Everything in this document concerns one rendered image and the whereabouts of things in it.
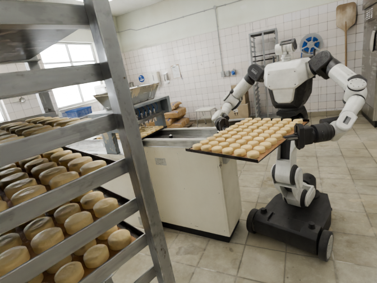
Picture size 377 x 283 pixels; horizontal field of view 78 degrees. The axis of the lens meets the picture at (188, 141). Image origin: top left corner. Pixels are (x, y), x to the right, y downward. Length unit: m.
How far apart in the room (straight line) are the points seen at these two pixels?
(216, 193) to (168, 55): 4.87
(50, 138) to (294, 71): 1.40
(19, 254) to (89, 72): 0.32
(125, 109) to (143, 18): 6.22
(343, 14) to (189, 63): 3.17
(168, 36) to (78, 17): 5.81
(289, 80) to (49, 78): 1.40
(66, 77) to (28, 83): 0.05
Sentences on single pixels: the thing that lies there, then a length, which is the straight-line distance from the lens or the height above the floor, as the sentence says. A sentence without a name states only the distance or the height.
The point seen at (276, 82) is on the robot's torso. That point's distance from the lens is 1.64.
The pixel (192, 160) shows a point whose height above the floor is 0.74.
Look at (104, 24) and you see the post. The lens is 0.44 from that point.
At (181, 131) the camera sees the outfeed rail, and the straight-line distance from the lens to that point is 2.08.
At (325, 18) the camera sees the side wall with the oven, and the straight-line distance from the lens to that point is 5.51.
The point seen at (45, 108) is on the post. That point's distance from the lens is 0.85.
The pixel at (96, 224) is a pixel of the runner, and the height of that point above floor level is 1.15.
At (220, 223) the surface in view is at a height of 0.21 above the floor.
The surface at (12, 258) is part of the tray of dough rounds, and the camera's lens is 0.50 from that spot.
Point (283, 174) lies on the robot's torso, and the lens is 1.74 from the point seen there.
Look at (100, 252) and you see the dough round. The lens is 0.56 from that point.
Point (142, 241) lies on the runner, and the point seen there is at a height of 1.05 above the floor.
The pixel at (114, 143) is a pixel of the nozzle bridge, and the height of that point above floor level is 0.93.
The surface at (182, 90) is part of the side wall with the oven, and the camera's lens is 6.15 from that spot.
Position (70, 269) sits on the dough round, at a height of 1.06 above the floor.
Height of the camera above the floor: 1.39
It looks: 17 degrees down
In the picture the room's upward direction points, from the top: 10 degrees counter-clockwise
